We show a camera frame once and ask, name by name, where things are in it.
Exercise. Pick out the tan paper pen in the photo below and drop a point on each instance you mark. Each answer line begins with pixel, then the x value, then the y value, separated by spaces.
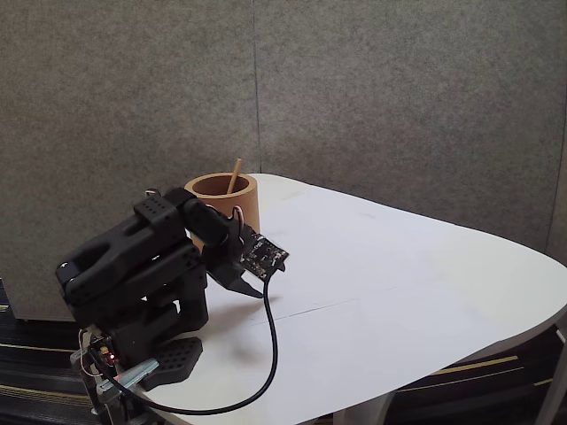
pixel 234 177

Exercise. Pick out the brown cylindrical pen holder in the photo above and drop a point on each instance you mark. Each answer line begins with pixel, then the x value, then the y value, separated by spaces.
pixel 243 199

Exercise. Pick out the white punched paper sheet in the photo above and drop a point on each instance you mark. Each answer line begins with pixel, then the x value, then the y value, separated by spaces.
pixel 336 257

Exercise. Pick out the grey metal table clamp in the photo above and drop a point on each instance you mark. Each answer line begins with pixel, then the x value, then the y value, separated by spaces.
pixel 133 374

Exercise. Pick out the motor controller board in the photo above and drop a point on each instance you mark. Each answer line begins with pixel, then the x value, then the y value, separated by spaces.
pixel 105 353

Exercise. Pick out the white table leg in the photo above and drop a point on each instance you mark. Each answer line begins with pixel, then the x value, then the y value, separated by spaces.
pixel 359 411
pixel 551 389

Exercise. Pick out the bare camera circuit board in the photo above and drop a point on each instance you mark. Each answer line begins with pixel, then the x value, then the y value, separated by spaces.
pixel 264 256

